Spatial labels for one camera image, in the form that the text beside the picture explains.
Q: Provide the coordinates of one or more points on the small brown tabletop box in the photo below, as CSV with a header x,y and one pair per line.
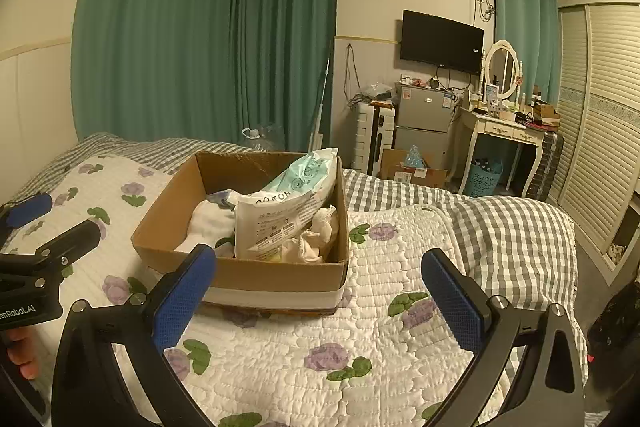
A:
x,y
545,111

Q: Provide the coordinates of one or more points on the white suitcase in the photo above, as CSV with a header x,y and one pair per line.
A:
x,y
369,137

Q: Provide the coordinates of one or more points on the small photo frame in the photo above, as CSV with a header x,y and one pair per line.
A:
x,y
492,93

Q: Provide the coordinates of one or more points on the white oval vanity mirror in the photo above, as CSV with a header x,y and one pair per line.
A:
x,y
501,69

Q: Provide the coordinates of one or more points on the grey checked duvet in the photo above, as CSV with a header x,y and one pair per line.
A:
x,y
500,247

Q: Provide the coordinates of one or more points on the black wall television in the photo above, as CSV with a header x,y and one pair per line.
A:
x,y
440,42

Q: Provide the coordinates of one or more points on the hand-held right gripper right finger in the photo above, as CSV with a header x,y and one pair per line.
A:
x,y
452,307

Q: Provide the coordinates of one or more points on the dark suitcase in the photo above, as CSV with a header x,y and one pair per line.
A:
x,y
545,162

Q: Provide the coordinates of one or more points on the white teal face towel pack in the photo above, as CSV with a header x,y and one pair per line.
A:
x,y
280,219

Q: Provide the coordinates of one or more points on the brown cardboard box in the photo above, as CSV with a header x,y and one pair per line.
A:
x,y
280,282

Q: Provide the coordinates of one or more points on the light teal curtain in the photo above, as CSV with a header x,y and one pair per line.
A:
x,y
525,27

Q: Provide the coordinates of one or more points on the green curtain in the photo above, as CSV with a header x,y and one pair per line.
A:
x,y
155,32
285,37

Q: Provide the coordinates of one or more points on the person's left hand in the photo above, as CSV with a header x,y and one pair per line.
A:
x,y
25,354

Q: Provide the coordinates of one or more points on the white louvred wardrobe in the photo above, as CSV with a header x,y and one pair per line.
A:
x,y
605,132

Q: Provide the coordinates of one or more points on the dark patterned bag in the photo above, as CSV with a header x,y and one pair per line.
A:
x,y
617,319

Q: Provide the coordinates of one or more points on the flat cardboard floor box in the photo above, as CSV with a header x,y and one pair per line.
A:
x,y
395,172

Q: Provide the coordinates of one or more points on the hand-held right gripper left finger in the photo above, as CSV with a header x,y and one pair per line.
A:
x,y
182,307

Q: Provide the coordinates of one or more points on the white dressing table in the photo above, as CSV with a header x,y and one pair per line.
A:
x,y
495,124

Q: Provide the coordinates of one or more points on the blue tissue pack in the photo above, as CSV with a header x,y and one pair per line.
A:
x,y
415,158

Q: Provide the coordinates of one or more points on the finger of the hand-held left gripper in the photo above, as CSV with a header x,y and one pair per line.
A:
x,y
75,237
27,209

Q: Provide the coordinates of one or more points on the white mop pole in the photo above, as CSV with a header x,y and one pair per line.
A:
x,y
320,107

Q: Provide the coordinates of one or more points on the pale blue white cloth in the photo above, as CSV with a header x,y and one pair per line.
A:
x,y
224,199

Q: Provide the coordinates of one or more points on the silver small fridge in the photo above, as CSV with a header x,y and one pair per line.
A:
x,y
422,117

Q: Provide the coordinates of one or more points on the teal plastic basket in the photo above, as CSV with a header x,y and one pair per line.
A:
x,y
484,179

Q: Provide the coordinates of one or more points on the clear water bottle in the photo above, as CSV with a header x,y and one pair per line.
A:
x,y
257,139

